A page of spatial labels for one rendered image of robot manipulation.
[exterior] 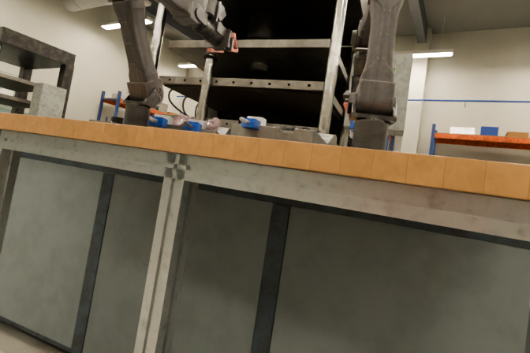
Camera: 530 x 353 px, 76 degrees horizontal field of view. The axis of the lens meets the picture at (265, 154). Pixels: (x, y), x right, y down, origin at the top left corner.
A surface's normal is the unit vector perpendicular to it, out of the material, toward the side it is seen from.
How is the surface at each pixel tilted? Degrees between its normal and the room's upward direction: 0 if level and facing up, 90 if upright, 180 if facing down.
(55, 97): 90
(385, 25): 86
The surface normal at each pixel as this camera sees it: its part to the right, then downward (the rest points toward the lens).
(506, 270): -0.36, -0.11
